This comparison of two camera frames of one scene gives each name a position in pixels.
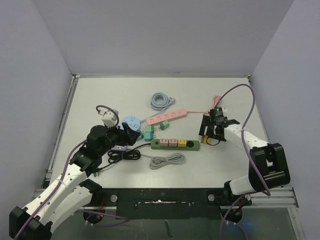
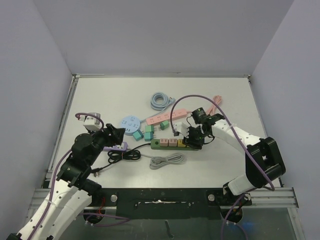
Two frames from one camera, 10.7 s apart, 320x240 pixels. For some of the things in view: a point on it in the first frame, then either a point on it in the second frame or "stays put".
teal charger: [148, 136] stays put
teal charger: [139, 137] stays put
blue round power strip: [133, 122] stays put
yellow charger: [181, 143] stays put
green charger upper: [149, 128] stays put
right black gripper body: [213, 125] → [193, 139]
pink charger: [173, 142] stays put
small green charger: [164, 125] stays put
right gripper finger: [206, 121] → [185, 141]
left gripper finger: [132, 136] → [116, 139]
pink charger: [164, 142] stays put
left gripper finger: [128, 130] → [119, 132]
